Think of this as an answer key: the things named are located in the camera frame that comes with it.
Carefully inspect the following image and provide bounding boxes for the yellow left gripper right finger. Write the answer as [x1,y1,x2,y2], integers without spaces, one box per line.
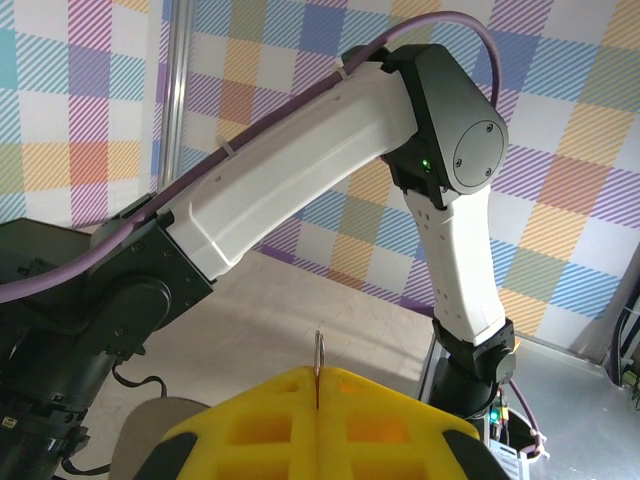
[319,366,481,480]

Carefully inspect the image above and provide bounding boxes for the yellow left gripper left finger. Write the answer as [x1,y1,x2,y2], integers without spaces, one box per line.
[163,366,320,480]

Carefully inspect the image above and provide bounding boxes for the thin metal needle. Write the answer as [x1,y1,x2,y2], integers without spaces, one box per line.
[313,329,327,409]

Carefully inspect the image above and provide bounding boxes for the black hard case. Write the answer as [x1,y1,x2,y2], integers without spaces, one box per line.
[0,217,104,296]

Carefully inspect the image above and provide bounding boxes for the small connector board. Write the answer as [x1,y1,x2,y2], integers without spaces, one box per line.
[487,384,515,442]

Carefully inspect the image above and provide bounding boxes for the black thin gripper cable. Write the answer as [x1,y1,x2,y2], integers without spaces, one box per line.
[110,363,170,401]

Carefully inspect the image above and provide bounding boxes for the thin purple cable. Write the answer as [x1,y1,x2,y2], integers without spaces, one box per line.
[508,378,549,459]

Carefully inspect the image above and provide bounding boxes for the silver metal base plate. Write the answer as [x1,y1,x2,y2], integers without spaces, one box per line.
[424,333,640,480]

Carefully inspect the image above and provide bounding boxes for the grey aluminium corner post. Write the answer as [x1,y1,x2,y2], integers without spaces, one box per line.
[159,0,195,194]

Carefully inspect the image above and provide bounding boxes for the black hanging cable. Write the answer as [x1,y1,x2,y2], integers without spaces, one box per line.
[607,294,640,391]

